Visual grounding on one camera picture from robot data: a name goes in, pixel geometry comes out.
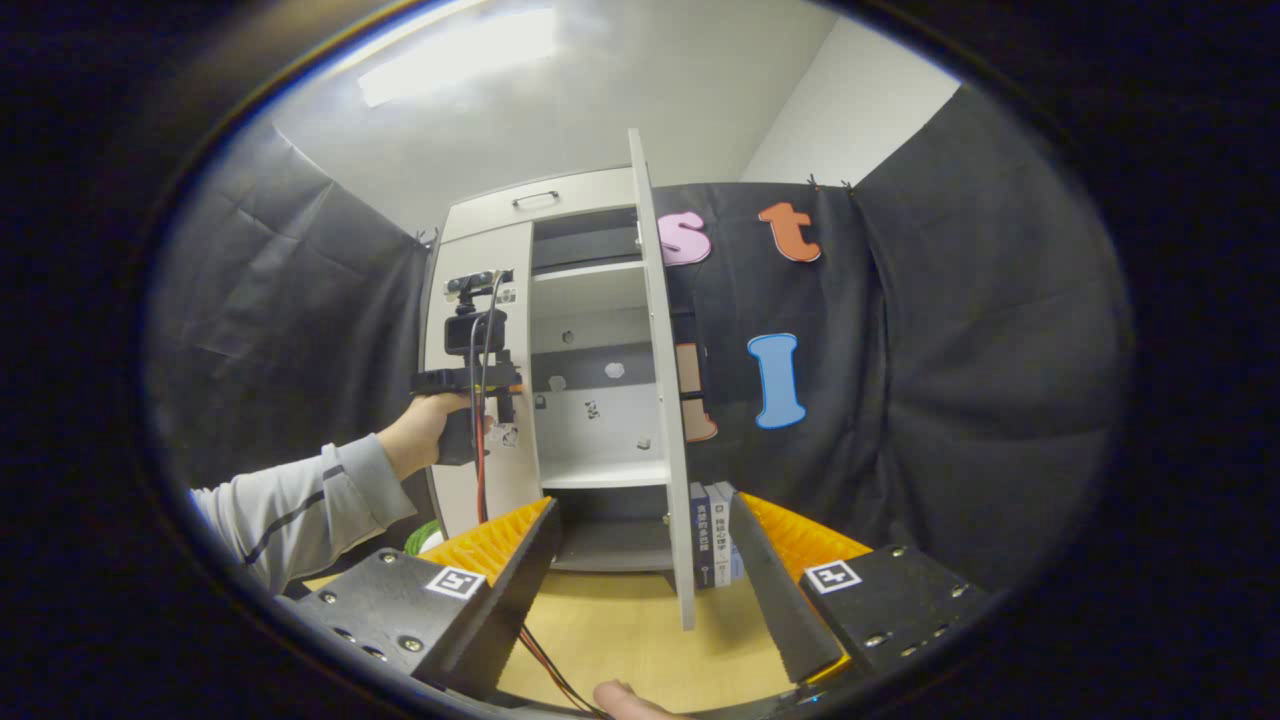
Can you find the black backdrop cloth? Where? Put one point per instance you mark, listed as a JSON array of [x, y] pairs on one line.
[[950, 350]]

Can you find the white book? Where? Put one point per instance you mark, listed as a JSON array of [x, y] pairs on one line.
[[721, 540]]

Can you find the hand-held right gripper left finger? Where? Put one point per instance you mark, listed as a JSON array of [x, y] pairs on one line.
[[520, 600]]

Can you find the beige double-door shoe cabinet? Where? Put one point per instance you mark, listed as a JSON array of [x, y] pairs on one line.
[[580, 195]]

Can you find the beige cabinet door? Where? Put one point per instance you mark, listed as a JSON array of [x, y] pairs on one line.
[[470, 250], [665, 400]]

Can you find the green pink soft item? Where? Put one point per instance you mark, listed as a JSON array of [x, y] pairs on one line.
[[425, 537]]

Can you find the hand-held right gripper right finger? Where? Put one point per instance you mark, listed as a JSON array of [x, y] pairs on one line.
[[785, 600]]

